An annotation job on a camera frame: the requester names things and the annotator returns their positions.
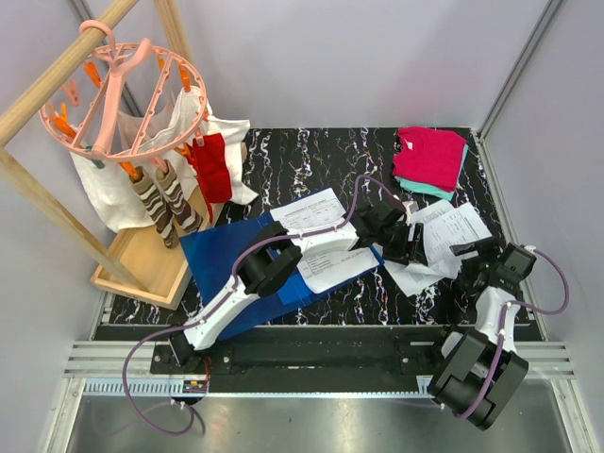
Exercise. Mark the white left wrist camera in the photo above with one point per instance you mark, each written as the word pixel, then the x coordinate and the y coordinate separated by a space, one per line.
pixel 410 208

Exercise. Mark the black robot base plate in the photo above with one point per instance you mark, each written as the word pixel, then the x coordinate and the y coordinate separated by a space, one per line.
pixel 365 362

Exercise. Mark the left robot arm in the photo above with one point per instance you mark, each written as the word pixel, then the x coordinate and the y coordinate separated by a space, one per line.
pixel 268 262

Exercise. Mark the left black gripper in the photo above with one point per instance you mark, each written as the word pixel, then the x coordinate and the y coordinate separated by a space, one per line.
pixel 401 255

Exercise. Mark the brown striped sock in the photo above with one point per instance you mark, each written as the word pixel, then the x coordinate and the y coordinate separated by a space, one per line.
pixel 156 206
pixel 187 218

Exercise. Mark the blue plastic folder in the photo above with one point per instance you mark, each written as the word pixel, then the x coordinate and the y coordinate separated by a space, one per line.
pixel 211 254

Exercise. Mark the pink folded t-shirt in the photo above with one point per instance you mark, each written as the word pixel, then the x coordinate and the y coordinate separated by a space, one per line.
pixel 429 156

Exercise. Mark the wooden drying rack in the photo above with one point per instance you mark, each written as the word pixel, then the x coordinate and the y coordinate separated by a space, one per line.
pixel 53 245

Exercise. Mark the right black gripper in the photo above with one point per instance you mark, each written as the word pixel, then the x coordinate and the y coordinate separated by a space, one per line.
pixel 486 248

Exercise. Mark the brown striped sock left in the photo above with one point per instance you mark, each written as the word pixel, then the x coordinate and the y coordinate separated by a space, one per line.
pixel 156 206

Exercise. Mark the aluminium rail frame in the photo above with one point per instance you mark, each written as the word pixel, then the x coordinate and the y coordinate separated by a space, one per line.
pixel 546 414

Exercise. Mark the white hanging towel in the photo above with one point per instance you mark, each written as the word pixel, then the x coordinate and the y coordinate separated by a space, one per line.
pixel 109 189

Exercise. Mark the white paper files stack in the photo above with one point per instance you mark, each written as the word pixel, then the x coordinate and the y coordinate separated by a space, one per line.
pixel 444 225

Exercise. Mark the teal folded t-shirt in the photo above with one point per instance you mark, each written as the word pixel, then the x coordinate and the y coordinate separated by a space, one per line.
pixel 424 188

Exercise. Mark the brown striped sock right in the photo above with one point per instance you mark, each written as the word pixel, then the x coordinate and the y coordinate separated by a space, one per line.
pixel 187 218

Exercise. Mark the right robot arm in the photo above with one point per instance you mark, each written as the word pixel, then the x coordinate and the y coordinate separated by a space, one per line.
pixel 481 370

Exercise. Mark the red hanging cloth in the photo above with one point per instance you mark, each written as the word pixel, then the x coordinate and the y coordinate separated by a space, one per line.
pixel 209 162

